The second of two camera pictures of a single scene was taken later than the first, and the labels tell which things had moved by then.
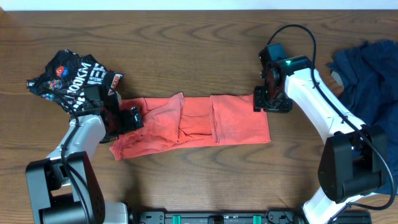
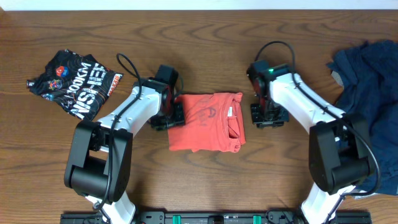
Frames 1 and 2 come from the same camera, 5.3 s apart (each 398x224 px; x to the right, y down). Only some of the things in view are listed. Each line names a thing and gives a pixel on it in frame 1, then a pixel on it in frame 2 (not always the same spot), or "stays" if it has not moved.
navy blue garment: (369, 74) stays
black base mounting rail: (280, 216) stays
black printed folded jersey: (66, 75) stays
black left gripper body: (134, 118) → (170, 121)
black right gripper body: (272, 99) → (268, 114)
